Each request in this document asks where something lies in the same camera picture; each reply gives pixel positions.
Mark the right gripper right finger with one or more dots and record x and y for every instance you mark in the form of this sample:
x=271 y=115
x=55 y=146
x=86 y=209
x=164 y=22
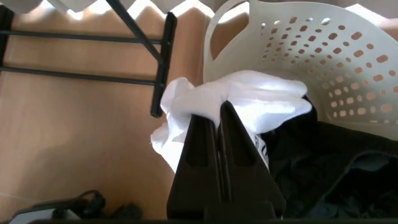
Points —
x=248 y=189

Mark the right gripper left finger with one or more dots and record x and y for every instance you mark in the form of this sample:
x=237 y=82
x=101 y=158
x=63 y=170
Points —
x=199 y=186

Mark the white printed t-shirt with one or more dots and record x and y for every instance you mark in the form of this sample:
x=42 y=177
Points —
x=264 y=99

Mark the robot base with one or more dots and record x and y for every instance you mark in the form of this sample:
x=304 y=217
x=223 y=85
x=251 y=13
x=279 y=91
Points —
x=40 y=214

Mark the black clothes rack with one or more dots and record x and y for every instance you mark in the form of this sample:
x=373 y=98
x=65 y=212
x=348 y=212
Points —
x=163 y=62

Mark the white laundry basket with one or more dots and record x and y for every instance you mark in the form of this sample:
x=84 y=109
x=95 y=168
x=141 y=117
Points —
x=342 y=40

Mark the black garment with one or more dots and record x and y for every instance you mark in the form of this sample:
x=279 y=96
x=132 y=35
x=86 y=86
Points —
x=311 y=161

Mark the beige curtain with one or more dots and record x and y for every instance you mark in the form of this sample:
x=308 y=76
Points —
x=18 y=4

